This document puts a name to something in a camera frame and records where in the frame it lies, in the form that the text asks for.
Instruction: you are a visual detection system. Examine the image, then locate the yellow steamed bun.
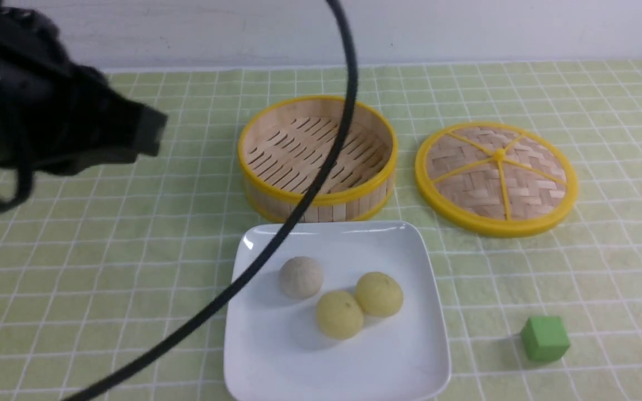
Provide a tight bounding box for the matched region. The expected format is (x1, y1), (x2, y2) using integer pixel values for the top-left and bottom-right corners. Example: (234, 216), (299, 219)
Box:
(355, 271), (403, 318)
(315, 290), (364, 340)

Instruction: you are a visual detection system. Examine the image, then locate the white square plate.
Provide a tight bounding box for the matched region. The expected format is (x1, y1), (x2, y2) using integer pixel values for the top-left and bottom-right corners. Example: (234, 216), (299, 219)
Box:
(223, 221), (453, 400)

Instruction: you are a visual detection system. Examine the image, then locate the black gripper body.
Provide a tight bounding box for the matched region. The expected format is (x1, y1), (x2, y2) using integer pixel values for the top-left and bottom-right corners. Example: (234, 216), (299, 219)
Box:
(0, 1), (100, 169)

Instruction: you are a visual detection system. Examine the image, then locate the woven bamboo steamer lid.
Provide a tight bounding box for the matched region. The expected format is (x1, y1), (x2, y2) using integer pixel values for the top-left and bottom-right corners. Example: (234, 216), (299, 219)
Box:
(414, 121), (579, 238)

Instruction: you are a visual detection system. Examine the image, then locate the white steamed bun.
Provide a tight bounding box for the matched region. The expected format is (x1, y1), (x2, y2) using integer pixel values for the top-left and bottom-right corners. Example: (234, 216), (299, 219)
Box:
(278, 256), (324, 300)

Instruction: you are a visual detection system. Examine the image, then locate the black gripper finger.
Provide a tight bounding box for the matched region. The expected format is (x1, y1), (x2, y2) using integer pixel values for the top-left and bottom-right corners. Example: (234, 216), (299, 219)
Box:
(37, 147), (138, 176)

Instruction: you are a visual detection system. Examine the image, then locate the bamboo steamer basket yellow rim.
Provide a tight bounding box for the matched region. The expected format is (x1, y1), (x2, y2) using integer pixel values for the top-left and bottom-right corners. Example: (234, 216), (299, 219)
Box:
(237, 95), (398, 223)

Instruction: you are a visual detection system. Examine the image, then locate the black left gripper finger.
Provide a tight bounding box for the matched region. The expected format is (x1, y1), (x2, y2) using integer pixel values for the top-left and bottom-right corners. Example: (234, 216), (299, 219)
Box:
(96, 70), (168, 158)

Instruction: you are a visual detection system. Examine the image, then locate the green checkered tablecloth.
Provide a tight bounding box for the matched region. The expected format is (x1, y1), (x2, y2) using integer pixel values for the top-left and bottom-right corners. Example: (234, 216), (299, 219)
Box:
(0, 60), (642, 400)

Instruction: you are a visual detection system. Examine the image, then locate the black cable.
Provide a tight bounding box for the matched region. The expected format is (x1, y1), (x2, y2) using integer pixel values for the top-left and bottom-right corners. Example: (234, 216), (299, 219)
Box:
(65, 0), (359, 401)

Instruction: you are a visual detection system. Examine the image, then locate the green cube block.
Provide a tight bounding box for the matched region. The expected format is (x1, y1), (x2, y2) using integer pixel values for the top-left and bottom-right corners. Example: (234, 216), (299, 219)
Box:
(520, 315), (571, 363)

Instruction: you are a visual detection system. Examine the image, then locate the yellow steamed bun on plate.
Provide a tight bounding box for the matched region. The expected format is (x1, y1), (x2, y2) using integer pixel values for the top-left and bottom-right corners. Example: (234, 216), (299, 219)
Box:
(315, 290), (364, 340)

